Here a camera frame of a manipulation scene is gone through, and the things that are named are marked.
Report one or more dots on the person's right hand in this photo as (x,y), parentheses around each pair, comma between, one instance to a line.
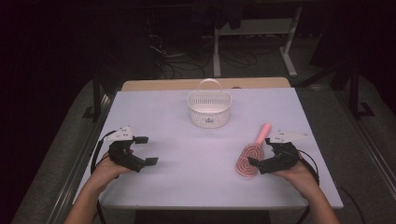
(302,177)

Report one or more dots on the pink hairbrush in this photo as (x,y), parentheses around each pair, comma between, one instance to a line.
(263,132)

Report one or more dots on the dark cloth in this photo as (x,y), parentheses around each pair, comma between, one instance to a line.
(229,14)

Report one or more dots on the person's left hand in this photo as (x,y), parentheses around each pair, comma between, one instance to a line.
(104,172)

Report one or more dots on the black metal stand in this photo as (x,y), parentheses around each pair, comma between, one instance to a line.
(355,90)
(97,99)

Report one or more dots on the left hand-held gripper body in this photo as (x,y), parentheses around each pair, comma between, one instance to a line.
(124,155)

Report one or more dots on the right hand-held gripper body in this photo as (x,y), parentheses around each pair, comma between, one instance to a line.
(283,155)

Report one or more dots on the white metal desk frame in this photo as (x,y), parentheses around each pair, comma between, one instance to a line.
(255,27)

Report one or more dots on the light wooden table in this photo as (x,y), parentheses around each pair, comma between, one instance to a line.
(174,84)

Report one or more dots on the metal floor rail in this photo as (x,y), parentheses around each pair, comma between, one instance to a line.
(370,152)
(77,174)

